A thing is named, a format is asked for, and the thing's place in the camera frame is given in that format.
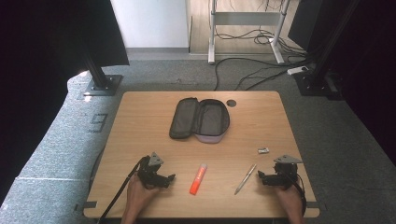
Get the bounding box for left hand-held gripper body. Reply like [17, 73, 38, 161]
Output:
[136, 151, 165, 189]

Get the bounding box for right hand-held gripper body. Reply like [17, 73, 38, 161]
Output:
[273, 154, 304, 189]

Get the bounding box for grey pencil case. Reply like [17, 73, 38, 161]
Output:
[168, 97, 231, 145]

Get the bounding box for person's right hand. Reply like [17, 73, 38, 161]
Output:
[274, 183, 305, 217]

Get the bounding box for person's left hand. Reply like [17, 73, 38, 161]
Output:
[125, 173, 161, 213]

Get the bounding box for silver pen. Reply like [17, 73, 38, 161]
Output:
[233, 163, 258, 196]

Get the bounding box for orange highlighter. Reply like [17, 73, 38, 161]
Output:
[189, 163, 208, 196]

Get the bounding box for white power strip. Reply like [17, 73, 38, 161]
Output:
[286, 65, 309, 76]

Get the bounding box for black metal stand with base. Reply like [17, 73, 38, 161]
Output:
[82, 52, 124, 97]
[293, 0, 362, 98]

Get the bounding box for black curtain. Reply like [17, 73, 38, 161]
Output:
[0, 0, 131, 200]
[339, 0, 396, 166]

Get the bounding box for black monitor panel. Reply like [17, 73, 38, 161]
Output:
[287, 0, 316, 52]

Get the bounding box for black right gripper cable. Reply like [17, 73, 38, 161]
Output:
[288, 172, 308, 217]

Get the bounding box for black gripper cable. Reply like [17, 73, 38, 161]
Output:
[96, 156, 148, 224]
[288, 172, 308, 217]

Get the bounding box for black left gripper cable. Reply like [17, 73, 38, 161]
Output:
[96, 156, 148, 224]

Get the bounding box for black floor cables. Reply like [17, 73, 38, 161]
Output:
[213, 27, 316, 91]

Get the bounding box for white desk frame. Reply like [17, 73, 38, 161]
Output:
[207, 0, 292, 65]

